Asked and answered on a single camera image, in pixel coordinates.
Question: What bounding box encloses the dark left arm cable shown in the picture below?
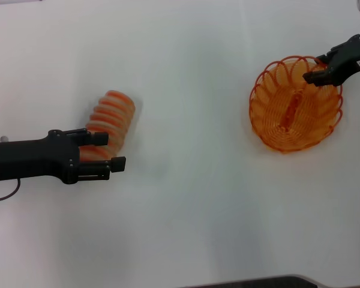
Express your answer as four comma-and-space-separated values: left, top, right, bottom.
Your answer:
0, 179, 21, 204

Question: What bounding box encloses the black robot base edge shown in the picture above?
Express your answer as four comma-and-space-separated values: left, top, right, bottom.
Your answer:
179, 274, 328, 288

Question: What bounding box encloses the orange wire basket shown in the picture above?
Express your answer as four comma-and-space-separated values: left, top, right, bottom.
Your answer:
248, 55, 345, 154

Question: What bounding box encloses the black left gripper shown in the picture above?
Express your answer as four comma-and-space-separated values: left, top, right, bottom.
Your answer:
0, 128, 127, 185

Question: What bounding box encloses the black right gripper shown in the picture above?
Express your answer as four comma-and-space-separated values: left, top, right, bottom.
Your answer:
302, 34, 360, 87

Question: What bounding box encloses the orange striped bread roll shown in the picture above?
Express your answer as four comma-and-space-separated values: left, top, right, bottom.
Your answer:
77, 89, 136, 161

